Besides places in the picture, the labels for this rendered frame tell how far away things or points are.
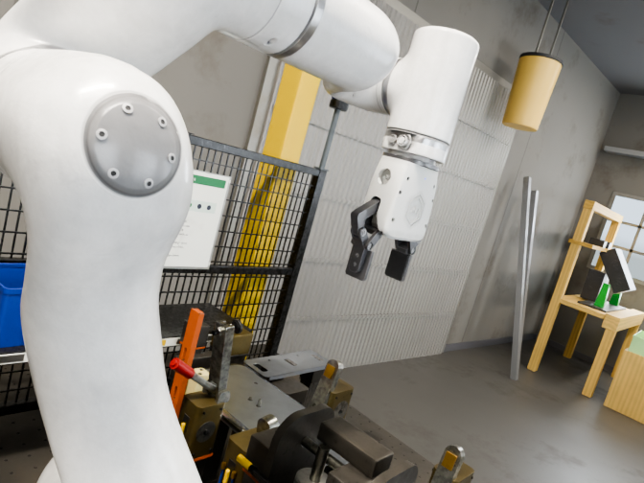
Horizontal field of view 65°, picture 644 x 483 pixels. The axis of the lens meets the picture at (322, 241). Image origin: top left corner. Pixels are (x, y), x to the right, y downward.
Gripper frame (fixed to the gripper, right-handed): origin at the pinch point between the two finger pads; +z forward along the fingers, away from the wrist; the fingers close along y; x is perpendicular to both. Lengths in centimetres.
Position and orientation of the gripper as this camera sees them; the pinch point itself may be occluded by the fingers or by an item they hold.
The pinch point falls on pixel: (377, 271)
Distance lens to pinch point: 69.3
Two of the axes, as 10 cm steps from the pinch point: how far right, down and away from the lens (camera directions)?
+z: -2.7, 9.5, 1.4
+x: -7.2, -3.0, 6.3
